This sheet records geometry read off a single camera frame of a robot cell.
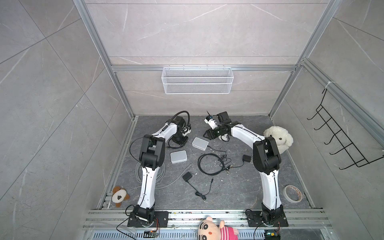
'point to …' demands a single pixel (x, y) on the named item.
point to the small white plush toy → (225, 137)
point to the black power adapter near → (187, 176)
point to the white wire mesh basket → (197, 80)
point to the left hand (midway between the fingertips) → (183, 140)
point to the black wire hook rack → (352, 151)
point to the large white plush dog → (284, 139)
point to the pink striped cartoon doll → (209, 229)
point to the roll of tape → (292, 194)
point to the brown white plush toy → (119, 194)
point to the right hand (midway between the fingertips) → (207, 132)
